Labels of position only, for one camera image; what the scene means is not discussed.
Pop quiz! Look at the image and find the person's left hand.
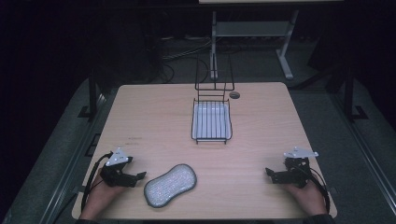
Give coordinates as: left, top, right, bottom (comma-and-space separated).
88, 168, 126, 207

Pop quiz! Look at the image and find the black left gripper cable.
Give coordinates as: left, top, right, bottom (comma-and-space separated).
80, 151, 114, 213

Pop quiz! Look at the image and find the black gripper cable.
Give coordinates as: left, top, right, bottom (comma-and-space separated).
306, 166, 332, 215
80, 151, 114, 213

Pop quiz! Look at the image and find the person's right hand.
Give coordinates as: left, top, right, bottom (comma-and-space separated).
281, 175, 327, 210

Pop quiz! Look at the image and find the bundle of floor cables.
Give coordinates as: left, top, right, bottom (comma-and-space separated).
159, 35, 217, 63

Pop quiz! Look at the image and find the black metal post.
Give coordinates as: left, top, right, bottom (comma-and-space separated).
78, 70, 99, 119
344, 66, 370, 123

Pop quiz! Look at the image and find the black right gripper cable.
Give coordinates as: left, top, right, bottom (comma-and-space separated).
306, 166, 332, 215

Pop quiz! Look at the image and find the grey oval sponge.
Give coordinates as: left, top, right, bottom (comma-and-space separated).
143, 163, 198, 209

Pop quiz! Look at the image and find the black wire dish rack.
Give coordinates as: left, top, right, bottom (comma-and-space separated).
191, 54, 235, 146

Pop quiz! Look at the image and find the white drip tray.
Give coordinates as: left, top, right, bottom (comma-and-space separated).
191, 101, 233, 141

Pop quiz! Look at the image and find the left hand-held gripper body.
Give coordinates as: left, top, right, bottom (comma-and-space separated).
99, 147, 134, 189

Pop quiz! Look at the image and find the white metal table frame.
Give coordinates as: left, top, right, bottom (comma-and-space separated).
210, 8, 300, 80

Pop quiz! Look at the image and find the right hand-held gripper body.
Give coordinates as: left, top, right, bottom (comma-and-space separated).
281, 146, 319, 189

